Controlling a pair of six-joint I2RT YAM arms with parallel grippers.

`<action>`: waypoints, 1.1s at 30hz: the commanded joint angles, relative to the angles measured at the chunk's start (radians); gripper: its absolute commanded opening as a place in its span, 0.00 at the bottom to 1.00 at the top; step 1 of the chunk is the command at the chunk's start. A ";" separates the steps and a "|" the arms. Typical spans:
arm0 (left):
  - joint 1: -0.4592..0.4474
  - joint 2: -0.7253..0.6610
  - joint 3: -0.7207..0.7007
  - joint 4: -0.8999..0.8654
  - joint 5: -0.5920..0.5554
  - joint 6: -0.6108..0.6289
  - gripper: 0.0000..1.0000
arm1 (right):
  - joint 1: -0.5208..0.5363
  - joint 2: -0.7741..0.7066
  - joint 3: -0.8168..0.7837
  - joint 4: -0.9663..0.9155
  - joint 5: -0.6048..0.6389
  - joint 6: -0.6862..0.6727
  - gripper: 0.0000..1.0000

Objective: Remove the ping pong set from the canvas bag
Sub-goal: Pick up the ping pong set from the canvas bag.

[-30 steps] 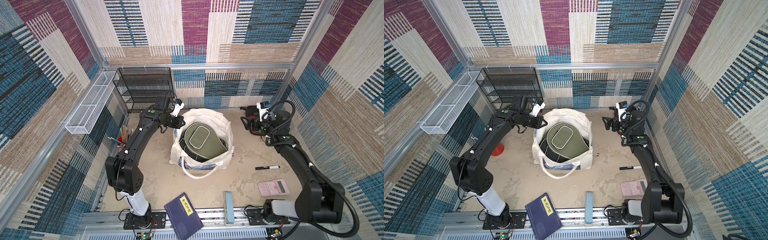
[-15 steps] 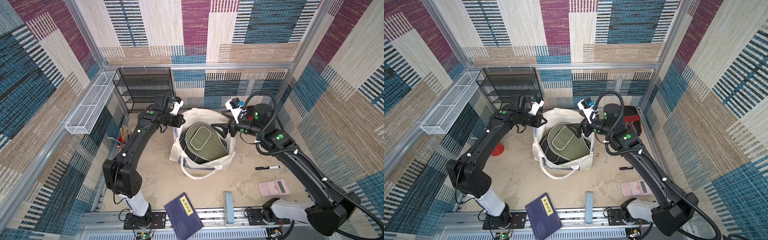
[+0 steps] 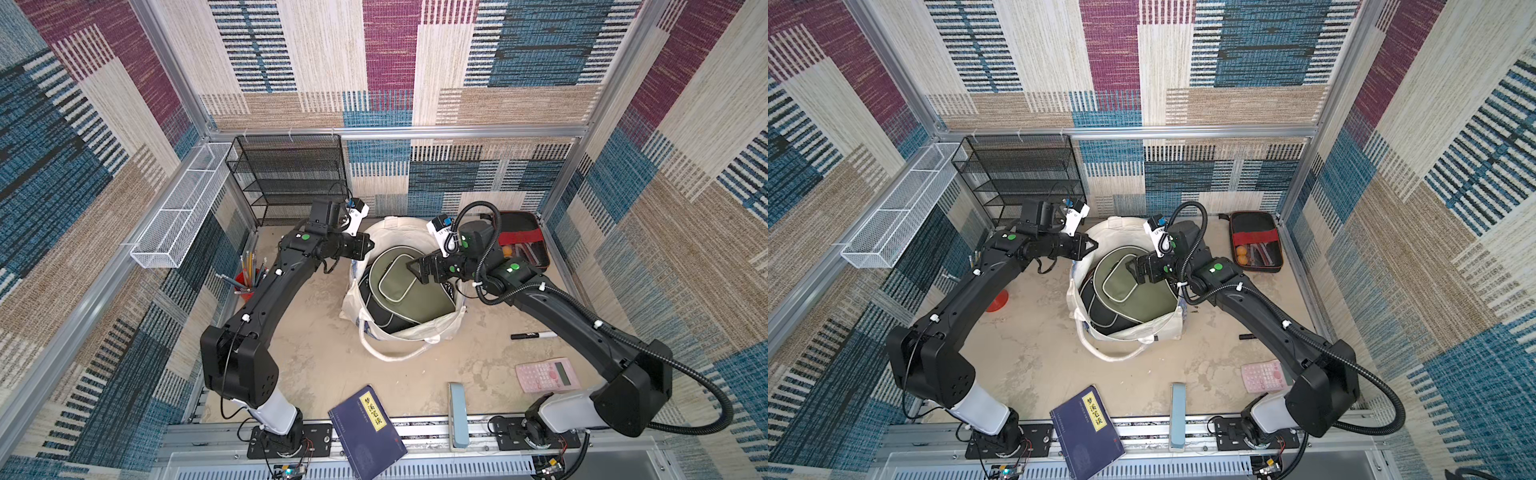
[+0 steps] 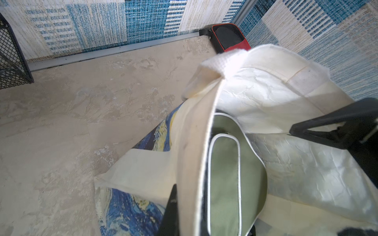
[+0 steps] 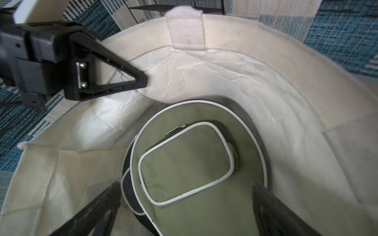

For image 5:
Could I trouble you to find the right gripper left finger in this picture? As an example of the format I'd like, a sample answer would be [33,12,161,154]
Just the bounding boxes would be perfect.
[51,182,122,236]

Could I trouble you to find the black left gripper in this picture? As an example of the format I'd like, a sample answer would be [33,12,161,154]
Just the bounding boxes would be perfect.
[1,11,148,109]

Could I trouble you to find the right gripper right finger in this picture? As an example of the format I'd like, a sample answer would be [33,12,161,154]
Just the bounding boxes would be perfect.
[252,183,320,236]

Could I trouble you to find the olive green paddle cover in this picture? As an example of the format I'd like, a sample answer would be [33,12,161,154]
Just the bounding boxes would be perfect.
[130,100,268,236]

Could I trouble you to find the cream canvas tote bag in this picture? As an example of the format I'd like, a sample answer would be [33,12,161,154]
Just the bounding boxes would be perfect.
[1,8,378,236]

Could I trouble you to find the black paddle cover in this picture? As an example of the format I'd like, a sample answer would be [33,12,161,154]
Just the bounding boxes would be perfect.
[120,138,159,236]

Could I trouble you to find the black wire mesh shelf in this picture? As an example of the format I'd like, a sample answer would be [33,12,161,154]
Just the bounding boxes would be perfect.
[128,0,225,15]

